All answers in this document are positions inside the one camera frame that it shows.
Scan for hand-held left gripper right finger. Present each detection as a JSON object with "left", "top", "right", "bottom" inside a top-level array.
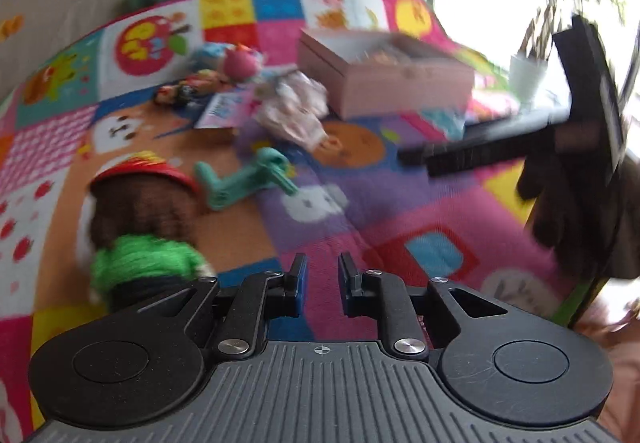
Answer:
[{"left": 338, "top": 252, "right": 508, "bottom": 364}]

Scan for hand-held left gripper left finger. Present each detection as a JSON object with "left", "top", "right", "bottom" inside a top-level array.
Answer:
[{"left": 137, "top": 253, "right": 308, "bottom": 362}]

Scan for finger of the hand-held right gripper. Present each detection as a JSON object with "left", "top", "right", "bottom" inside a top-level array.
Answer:
[
  {"left": 397, "top": 130, "right": 556, "bottom": 178},
  {"left": 462, "top": 107, "right": 571, "bottom": 140}
]

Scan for pink box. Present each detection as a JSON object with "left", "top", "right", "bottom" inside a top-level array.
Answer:
[{"left": 298, "top": 28, "right": 476, "bottom": 120}]

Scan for teal plastic toy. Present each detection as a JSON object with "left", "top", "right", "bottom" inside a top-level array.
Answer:
[{"left": 194, "top": 148, "right": 300, "bottom": 212}]

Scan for crochet doll with red hat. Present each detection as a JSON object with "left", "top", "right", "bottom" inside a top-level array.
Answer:
[{"left": 77, "top": 150, "right": 216, "bottom": 311}]

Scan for pink printed card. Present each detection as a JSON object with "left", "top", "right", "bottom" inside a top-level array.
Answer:
[{"left": 194, "top": 90, "right": 256, "bottom": 130}]

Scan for small painted face figurine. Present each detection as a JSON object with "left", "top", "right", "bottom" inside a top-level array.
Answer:
[{"left": 154, "top": 70, "right": 233, "bottom": 105}]

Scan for pink pig figurine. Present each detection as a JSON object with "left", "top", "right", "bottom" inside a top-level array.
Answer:
[{"left": 221, "top": 44, "right": 264, "bottom": 82}]

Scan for person's right hand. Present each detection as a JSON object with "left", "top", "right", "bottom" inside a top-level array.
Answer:
[{"left": 516, "top": 123, "right": 640, "bottom": 281}]

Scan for white cup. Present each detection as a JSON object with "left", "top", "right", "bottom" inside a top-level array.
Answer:
[{"left": 509, "top": 54, "right": 549, "bottom": 106}]

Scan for colourful printed play mat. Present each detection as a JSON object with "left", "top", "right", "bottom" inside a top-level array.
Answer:
[{"left": 0, "top": 0, "right": 601, "bottom": 429}]

